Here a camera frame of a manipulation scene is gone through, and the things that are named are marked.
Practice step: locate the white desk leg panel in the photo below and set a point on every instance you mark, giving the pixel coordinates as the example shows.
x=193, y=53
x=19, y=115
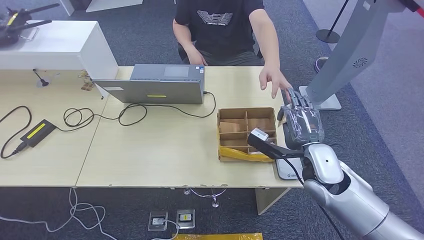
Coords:
x=266, y=198

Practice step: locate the dark shoe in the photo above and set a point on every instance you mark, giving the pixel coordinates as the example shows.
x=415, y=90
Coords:
x=320, y=64

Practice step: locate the person's right hand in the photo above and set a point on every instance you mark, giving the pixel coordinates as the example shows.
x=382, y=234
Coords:
x=197, y=58

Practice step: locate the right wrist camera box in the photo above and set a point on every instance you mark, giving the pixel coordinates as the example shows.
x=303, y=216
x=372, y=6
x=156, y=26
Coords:
x=261, y=142

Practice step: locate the white furniture panel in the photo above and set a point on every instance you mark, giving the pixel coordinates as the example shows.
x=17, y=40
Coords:
x=112, y=4

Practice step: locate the person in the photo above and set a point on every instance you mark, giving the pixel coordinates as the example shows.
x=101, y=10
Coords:
x=218, y=33

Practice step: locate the cardboard divided box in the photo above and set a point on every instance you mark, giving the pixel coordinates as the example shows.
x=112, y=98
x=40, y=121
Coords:
x=232, y=127

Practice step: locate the person's right forearm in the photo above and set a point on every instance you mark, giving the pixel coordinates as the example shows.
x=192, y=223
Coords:
x=182, y=38

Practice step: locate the white cabinet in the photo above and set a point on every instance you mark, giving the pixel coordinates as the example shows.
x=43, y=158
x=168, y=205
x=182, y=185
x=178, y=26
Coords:
x=53, y=46

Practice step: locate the floor socket with white plug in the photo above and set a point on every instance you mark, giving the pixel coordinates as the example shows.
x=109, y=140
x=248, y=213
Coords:
x=157, y=221

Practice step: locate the white grey card reader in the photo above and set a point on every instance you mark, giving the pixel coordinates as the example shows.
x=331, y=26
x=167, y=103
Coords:
x=285, y=170

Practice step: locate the white room key card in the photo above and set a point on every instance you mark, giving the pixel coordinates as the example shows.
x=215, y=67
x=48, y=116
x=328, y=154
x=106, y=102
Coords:
x=255, y=153

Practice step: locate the person's left forearm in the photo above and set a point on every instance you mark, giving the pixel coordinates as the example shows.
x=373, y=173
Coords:
x=268, y=49

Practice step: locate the person's left hand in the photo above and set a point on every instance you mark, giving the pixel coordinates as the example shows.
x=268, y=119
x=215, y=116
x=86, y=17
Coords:
x=273, y=78

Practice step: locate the brown torn tape residue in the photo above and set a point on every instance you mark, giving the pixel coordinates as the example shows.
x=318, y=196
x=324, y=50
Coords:
x=87, y=86

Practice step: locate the floor socket with yellow label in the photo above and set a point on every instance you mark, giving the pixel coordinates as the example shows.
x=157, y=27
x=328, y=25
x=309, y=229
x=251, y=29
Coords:
x=185, y=218

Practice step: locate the black stanchion pole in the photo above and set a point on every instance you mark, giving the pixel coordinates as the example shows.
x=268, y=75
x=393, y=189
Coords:
x=327, y=35

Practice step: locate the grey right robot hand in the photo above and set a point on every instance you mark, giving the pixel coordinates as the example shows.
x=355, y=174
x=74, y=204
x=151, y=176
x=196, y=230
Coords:
x=303, y=126

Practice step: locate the small black desk microphone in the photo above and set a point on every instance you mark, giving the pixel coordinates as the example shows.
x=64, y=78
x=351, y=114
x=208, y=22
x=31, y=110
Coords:
x=44, y=82

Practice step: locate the grey kiosk stand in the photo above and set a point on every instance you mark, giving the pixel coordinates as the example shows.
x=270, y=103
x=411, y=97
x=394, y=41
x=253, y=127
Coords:
x=351, y=43

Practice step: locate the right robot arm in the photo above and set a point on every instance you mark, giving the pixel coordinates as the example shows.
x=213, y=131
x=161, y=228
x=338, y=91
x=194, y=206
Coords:
x=351, y=198

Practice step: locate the black power adapter yellow label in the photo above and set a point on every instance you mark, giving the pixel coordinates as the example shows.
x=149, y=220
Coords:
x=37, y=132

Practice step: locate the grey laptop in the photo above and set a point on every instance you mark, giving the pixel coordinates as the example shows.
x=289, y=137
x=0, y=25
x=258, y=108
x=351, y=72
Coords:
x=152, y=89

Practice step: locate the red barrier belt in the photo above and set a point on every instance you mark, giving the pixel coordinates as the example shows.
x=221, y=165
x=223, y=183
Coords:
x=419, y=12

